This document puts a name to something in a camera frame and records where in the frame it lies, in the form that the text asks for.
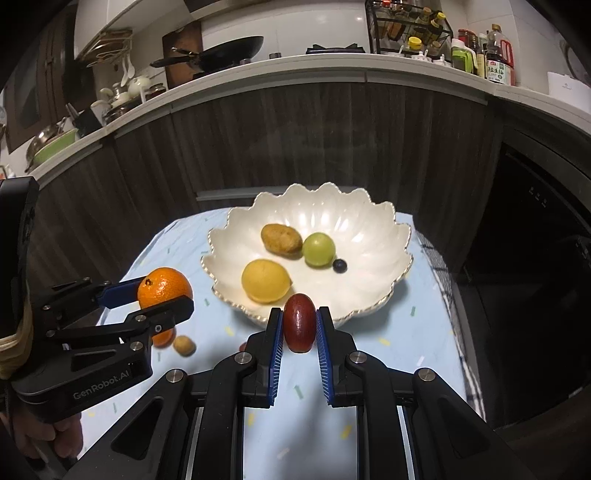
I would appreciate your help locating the green apple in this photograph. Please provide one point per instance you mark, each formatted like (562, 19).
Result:
(318, 249)

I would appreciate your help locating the black wok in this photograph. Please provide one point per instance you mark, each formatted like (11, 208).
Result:
(226, 51)

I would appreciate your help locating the steel bowl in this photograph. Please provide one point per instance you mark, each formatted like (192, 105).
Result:
(44, 136)

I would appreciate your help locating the steel pot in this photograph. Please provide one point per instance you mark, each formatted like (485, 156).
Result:
(121, 108)

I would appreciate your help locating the green pitcher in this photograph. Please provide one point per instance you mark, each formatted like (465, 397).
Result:
(462, 57)

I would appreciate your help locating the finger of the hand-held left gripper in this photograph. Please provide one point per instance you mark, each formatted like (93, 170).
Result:
(157, 318)
(117, 293)

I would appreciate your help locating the wooden cutting board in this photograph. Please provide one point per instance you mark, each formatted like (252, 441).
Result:
(182, 39)

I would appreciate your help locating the blueberry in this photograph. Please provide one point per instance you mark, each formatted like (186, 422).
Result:
(340, 265)

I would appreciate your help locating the white spoons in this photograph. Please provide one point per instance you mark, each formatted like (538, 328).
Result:
(128, 71)

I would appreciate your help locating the black gas stove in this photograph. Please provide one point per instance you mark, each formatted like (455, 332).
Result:
(332, 49)

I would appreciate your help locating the dark wood kitchen cabinet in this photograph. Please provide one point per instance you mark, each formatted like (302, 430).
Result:
(300, 134)

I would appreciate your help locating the white cup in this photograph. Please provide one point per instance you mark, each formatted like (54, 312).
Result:
(98, 107)

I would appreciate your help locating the white teapot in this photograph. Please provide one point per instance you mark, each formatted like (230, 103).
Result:
(138, 86)

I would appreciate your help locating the brown yellow pear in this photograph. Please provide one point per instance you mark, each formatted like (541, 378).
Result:
(280, 239)

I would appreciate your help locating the metal utensil rack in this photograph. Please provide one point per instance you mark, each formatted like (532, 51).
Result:
(104, 46)

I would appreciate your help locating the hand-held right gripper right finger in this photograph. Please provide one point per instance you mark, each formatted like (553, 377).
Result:
(323, 355)

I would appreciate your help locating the orange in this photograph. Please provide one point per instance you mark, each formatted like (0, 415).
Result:
(162, 339)
(164, 284)

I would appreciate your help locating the white scalloped bowl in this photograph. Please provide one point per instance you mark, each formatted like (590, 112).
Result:
(351, 240)

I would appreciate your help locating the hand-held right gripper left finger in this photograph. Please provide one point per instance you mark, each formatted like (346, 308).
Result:
(277, 350)

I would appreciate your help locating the black built-in appliance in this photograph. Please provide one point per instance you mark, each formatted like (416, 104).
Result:
(531, 277)

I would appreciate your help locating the glass jar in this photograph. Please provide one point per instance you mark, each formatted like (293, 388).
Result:
(156, 91)

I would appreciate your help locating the grey plaid cloth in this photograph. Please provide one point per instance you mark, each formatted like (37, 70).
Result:
(455, 323)

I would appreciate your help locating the yellow lemon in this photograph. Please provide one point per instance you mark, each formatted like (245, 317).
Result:
(265, 280)

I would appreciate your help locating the red lid jar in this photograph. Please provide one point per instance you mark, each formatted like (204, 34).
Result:
(467, 39)

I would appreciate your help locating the yellow cap bottle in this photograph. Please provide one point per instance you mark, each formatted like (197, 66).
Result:
(415, 45)

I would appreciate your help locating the light blue patterned tablecloth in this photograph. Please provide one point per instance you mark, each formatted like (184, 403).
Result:
(406, 341)

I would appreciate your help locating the small brown round fruit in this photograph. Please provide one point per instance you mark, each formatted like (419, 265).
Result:
(183, 345)

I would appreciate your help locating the black knife block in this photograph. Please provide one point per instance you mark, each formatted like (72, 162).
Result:
(85, 121)

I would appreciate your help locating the green basin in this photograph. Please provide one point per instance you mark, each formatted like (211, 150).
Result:
(57, 147)

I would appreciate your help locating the person's left hand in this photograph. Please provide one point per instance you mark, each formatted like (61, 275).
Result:
(46, 436)

